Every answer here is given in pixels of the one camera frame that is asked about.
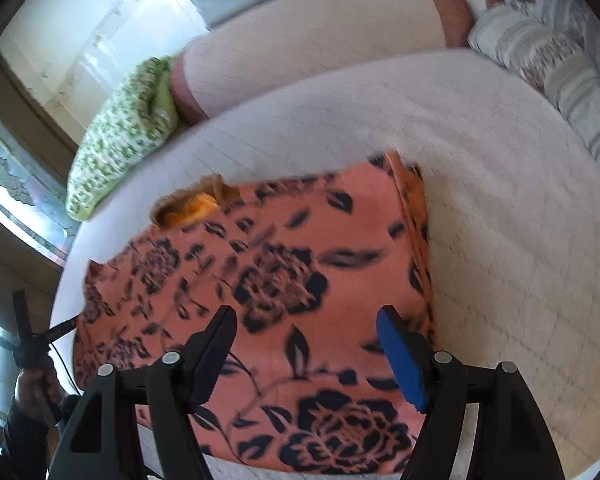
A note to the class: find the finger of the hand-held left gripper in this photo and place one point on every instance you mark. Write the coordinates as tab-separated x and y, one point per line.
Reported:
60	329
20	315

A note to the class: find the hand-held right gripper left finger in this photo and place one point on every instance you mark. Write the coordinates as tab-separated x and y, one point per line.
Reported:
214	355

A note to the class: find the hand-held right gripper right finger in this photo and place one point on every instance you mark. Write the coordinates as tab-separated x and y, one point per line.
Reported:
405	360

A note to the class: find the orange floral blouse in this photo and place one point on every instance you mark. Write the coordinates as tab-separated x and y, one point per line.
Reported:
300	260

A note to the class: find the person's left forearm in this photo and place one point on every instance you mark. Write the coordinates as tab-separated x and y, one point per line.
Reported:
22	435

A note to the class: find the person's left hand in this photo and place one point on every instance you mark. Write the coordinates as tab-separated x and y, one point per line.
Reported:
32	390

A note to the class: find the stained glass window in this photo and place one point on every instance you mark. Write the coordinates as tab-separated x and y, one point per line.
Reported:
20	200

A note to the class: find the white quilted bed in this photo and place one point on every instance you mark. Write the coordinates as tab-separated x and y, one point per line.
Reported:
505	210

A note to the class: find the green patterned pillow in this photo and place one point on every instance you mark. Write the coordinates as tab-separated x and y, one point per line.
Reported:
120	135

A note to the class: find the grey striped floral pillow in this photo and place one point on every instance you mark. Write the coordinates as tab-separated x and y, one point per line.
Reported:
590	85

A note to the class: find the striped floral rolled pillow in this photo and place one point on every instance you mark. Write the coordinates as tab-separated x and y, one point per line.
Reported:
520	40

